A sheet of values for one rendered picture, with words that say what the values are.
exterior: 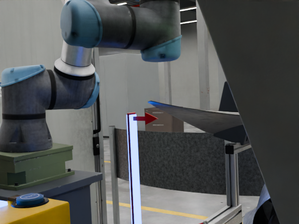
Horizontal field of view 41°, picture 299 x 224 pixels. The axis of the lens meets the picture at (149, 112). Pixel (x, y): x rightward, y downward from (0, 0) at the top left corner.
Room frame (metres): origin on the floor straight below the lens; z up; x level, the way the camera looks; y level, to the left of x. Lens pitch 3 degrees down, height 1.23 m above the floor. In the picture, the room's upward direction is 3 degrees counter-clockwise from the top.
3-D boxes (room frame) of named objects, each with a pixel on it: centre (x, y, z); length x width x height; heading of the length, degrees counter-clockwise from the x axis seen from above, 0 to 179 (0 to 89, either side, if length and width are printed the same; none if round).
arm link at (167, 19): (0.74, -0.01, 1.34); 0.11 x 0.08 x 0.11; 121
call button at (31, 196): (0.59, 0.19, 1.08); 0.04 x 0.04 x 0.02
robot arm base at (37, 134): (1.11, 0.35, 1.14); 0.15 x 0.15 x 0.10
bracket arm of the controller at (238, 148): (1.32, -0.31, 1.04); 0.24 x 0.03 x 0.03; 146
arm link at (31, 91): (1.11, 0.34, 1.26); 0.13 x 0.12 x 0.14; 121
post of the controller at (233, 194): (1.24, -0.25, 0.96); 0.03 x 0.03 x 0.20; 56
